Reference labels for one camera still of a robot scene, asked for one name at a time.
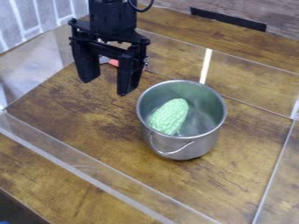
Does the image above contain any green bumpy gourd toy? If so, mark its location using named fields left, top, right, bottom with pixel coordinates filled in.
left=148, top=98, right=189, bottom=135

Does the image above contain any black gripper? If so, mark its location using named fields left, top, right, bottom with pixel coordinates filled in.
left=67, top=0, right=150, bottom=96

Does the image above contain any red handled metal spoon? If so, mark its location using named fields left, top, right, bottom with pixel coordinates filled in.
left=98, top=56, right=118, bottom=67

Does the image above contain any black bar on wall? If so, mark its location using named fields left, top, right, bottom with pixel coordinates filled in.
left=189, top=7, right=266, bottom=32

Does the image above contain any black cable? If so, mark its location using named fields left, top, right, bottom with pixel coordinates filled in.
left=126, top=0, right=154, bottom=13

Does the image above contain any silver metal pot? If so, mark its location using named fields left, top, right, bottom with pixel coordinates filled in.
left=136, top=80, right=228, bottom=160

